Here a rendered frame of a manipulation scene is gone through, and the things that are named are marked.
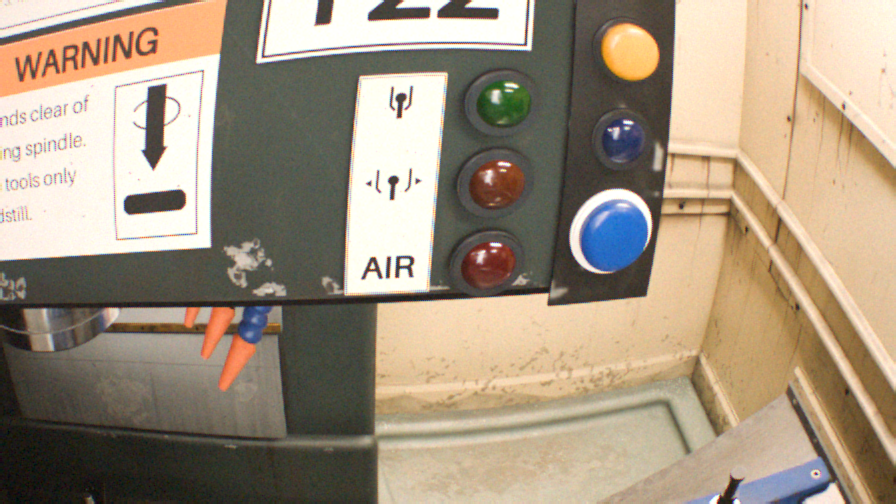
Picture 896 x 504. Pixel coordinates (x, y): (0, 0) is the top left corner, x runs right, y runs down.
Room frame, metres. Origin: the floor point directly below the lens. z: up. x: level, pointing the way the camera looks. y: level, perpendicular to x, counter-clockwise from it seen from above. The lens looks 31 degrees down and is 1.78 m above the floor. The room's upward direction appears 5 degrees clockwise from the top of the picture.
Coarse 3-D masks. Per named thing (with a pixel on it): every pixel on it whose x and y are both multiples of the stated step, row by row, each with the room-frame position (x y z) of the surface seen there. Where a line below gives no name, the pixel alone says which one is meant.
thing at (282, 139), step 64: (192, 0) 0.33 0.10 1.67; (256, 0) 0.34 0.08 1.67; (256, 64) 0.34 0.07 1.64; (320, 64) 0.35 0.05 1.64; (384, 64) 0.35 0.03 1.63; (448, 64) 0.36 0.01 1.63; (512, 64) 0.36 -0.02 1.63; (256, 128) 0.34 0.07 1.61; (320, 128) 0.35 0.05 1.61; (448, 128) 0.36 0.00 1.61; (256, 192) 0.34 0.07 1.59; (320, 192) 0.35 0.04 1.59; (448, 192) 0.36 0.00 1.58; (64, 256) 0.32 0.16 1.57; (128, 256) 0.32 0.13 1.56; (192, 256) 0.33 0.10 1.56; (256, 256) 0.34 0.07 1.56; (320, 256) 0.35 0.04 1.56; (448, 256) 0.36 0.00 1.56
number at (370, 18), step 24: (384, 0) 0.35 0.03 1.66; (408, 0) 0.35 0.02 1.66; (432, 0) 0.35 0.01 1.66; (456, 0) 0.36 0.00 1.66; (480, 0) 0.36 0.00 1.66; (504, 0) 0.36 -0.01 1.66; (360, 24) 0.35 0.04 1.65; (384, 24) 0.35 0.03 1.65; (408, 24) 0.35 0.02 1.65; (432, 24) 0.35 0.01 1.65; (456, 24) 0.36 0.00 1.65; (480, 24) 0.36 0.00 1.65; (504, 24) 0.36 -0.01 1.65
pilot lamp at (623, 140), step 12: (624, 120) 0.37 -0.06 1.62; (612, 132) 0.37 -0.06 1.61; (624, 132) 0.37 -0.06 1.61; (636, 132) 0.37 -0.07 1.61; (612, 144) 0.37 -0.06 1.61; (624, 144) 0.37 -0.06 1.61; (636, 144) 0.37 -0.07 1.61; (612, 156) 0.37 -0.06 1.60; (624, 156) 0.37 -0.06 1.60; (636, 156) 0.37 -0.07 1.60
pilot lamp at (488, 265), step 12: (468, 252) 0.36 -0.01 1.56; (480, 252) 0.36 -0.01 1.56; (492, 252) 0.36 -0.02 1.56; (504, 252) 0.36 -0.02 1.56; (468, 264) 0.36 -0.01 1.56; (480, 264) 0.35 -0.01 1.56; (492, 264) 0.36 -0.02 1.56; (504, 264) 0.36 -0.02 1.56; (468, 276) 0.36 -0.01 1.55; (480, 276) 0.36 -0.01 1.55; (492, 276) 0.36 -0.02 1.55; (504, 276) 0.36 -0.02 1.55; (480, 288) 0.36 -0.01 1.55; (492, 288) 0.36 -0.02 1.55
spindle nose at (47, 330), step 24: (0, 312) 0.42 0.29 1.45; (24, 312) 0.42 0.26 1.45; (48, 312) 0.42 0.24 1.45; (72, 312) 0.44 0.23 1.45; (96, 312) 0.45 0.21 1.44; (0, 336) 0.42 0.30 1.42; (24, 336) 0.42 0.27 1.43; (48, 336) 0.42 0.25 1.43; (72, 336) 0.44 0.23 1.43; (96, 336) 0.46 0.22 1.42
